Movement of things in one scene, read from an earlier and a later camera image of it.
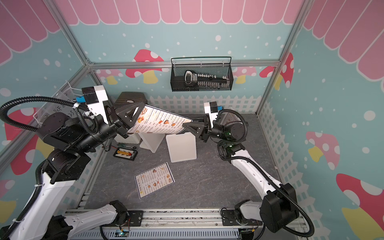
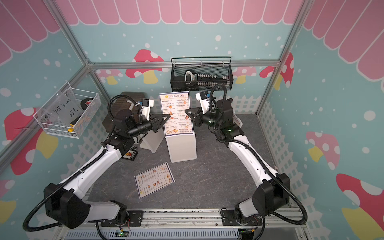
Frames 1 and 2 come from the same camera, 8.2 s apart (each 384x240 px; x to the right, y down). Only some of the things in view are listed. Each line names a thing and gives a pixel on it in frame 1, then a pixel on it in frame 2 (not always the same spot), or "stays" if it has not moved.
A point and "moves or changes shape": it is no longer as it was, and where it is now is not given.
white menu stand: [182, 147] stays
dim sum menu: [153, 179] stays
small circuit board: [118, 233] stays
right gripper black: [198, 128] -> [198, 118]
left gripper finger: [128, 114] -> [160, 119]
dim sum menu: [155, 120] moves or changes shape
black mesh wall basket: [201, 73] stays
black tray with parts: [125, 153] stays
